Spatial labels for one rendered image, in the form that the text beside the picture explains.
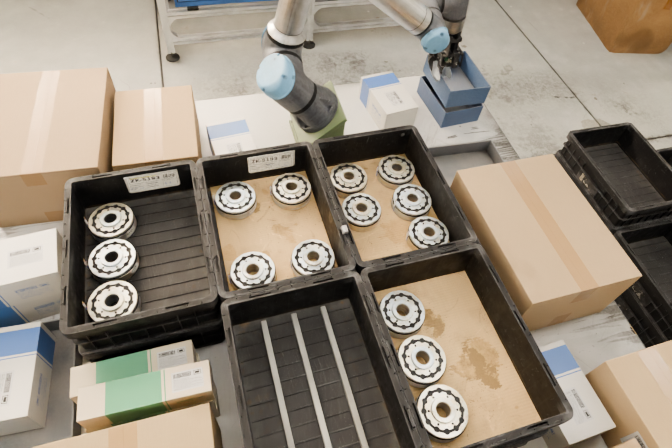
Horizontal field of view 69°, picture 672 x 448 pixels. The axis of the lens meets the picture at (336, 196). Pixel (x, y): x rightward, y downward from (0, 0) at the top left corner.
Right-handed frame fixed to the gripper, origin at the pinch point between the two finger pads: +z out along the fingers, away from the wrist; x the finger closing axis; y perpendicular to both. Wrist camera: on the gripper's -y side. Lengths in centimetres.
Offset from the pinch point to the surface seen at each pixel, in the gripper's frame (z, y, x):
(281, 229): -5, 51, -62
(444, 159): 13.3, 25.1, -5.1
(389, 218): -2, 53, -34
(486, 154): 14.7, 25.4, 10.0
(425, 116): 13.8, 4.1, -3.9
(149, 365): -7, 78, -94
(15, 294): -11, 57, -121
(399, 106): 3.7, 7.1, -15.5
